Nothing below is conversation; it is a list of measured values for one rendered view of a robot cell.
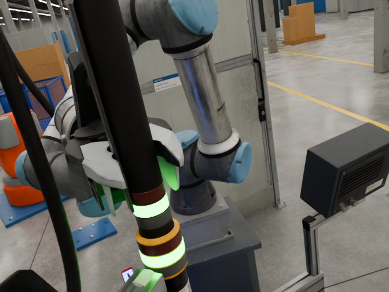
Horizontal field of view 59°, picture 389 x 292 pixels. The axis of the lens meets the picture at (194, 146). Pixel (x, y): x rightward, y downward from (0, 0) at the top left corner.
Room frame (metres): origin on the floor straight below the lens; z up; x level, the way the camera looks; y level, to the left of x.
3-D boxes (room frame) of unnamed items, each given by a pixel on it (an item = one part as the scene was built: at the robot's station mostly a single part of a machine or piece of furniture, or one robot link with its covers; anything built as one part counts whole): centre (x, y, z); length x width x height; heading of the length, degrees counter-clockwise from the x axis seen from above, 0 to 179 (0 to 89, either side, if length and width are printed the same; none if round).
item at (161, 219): (0.28, 0.05, 1.50); 0.03 x 0.03 x 0.01
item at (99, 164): (0.27, 0.08, 1.54); 0.09 x 0.03 x 0.06; 14
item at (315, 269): (0.83, -0.28, 0.96); 0.03 x 0.03 x 0.20; 24
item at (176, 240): (0.28, 0.05, 1.47); 0.04 x 0.04 x 0.01
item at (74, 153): (0.32, 0.10, 1.56); 0.09 x 0.05 x 0.02; 14
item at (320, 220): (0.87, -0.38, 1.04); 0.24 x 0.03 x 0.03; 114
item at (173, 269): (0.28, 0.05, 1.45); 0.04 x 0.04 x 0.01
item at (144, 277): (0.25, 0.07, 1.45); 0.02 x 0.02 x 0.02; 59
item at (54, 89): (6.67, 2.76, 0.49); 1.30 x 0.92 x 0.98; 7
